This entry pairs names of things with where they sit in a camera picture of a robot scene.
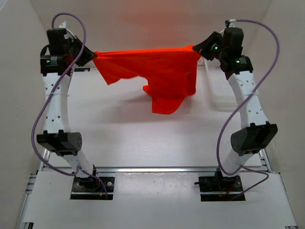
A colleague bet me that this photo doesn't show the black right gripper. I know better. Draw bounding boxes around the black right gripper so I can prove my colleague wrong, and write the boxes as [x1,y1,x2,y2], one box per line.
[193,32,228,62]

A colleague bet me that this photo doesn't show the orange shorts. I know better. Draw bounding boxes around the orange shorts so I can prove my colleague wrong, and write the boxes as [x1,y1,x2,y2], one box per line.
[93,46,200,115]

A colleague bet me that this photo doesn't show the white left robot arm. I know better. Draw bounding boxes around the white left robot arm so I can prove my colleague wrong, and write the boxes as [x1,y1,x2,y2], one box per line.
[31,22,100,191]

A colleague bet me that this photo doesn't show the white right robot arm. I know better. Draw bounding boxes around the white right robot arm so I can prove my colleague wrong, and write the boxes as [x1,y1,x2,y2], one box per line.
[193,19,280,191]

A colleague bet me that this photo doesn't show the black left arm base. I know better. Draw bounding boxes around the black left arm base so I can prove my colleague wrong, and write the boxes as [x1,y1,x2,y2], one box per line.
[70,175,115,200]

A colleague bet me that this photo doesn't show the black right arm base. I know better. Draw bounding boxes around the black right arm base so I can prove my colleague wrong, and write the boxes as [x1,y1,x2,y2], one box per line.
[194,169,246,202]

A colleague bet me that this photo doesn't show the white plastic mesh basket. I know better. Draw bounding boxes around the white plastic mesh basket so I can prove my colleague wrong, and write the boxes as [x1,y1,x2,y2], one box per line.
[204,59,237,112]

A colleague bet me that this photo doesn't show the black corner bracket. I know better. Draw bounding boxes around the black corner bracket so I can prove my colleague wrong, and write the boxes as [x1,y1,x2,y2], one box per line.
[74,68,91,72]

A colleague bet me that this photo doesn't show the left side aluminium rail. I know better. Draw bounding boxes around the left side aluminium rail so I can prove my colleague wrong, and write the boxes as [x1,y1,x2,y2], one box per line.
[36,149,50,173]

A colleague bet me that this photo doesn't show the right side aluminium rail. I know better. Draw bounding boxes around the right side aluminium rail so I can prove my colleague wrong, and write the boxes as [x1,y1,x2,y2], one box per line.
[259,149,272,172]

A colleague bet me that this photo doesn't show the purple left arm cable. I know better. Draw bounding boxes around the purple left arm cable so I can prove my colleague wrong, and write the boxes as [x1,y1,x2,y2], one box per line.
[31,13,108,200]

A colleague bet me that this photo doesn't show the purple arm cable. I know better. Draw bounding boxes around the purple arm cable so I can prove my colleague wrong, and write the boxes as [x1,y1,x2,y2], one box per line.
[31,13,108,200]
[215,19,280,201]

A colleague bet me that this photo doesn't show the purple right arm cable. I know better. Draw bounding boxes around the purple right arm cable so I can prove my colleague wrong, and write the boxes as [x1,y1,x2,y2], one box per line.
[215,19,280,201]

